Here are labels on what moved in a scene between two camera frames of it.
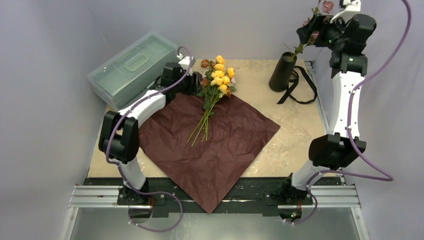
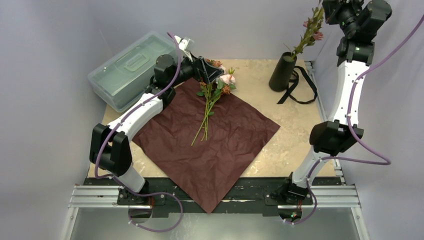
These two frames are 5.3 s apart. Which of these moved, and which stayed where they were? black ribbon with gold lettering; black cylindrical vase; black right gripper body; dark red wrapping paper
Moved: black right gripper body
Stayed: black cylindrical vase; dark red wrapping paper; black ribbon with gold lettering
